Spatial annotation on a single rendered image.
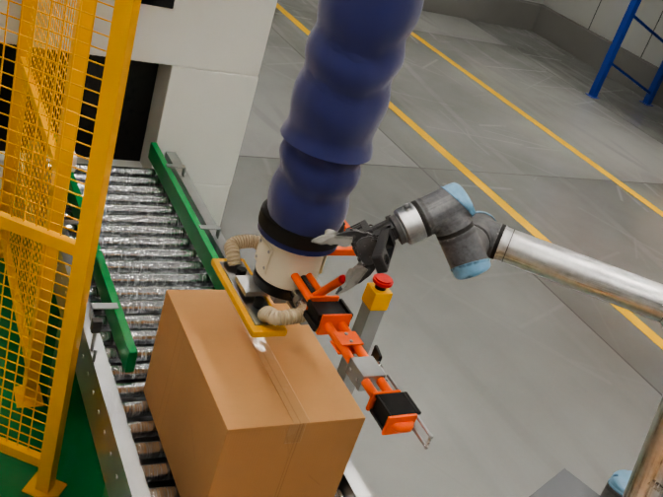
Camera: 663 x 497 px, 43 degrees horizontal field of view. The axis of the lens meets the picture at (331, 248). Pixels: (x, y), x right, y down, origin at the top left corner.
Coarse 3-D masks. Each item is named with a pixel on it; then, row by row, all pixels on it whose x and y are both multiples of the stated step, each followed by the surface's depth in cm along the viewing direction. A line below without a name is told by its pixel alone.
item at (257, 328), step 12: (216, 264) 235; (240, 264) 237; (228, 276) 231; (228, 288) 227; (240, 300) 223; (252, 300) 224; (264, 300) 221; (240, 312) 220; (252, 312) 219; (252, 324) 215; (264, 324) 216; (252, 336) 214; (264, 336) 215
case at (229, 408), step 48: (192, 336) 235; (240, 336) 241; (288, 336) 248; (192, 384) 229; (240, 384) 223; (288, 384) 229; (336, 384) 235; (192, 432) 228; (240, 432) 209; (288, 432) 217; (336, 432) 225; (192, 480) 228; (240, 480) 219; (288, 480) 228; (336, 480) 236
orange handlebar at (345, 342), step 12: (336, 252) 237; (348, 252) 239; (312, 276) 220; (300, 288) 215; (336, 336) 199; (348, 336) 200; (336, 348) 199; (348, 348) 197; (360, 348) 198; (348, 360) 194; (372, 384) 188; (384, 384) 189
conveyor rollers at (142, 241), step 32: (128, 192) 384; (160, 192) 391; (128, 224) 362; (160, 224) 368; (128, 256) 338; (160, 256) 344; (192, 256) 351; (96, 288) 310; (128, 288) 316; (160, 288) 322; (192, 288) 328; (128, 320) 300; (128, 384) 271; (128, 416) 263; (160, 448) 251; (160, 480) 245
